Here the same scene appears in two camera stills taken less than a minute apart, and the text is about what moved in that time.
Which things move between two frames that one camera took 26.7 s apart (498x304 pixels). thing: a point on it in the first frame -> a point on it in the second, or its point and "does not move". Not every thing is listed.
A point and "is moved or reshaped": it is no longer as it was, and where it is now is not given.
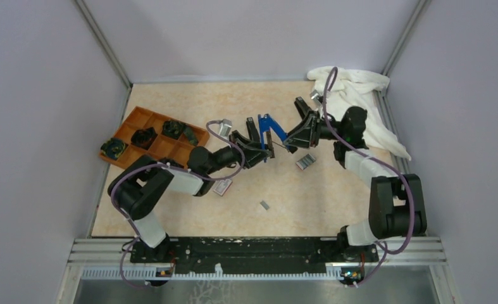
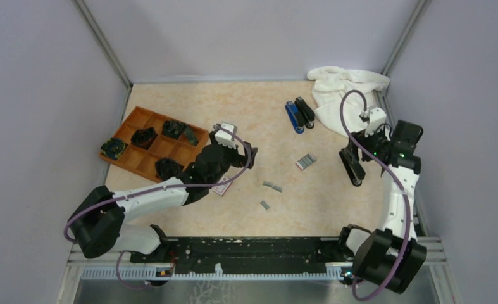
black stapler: [302, 107] does not move
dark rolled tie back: [172, 128] does not move
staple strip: [262, 203] does not move
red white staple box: [221, 187] does not move
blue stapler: [265, 122] -> [295, 116]
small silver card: [305, 161] does not move
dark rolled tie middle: [143, 138] does not move
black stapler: [254, 132] is moved or reshaped
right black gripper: [307, 133] -> [361, 137]
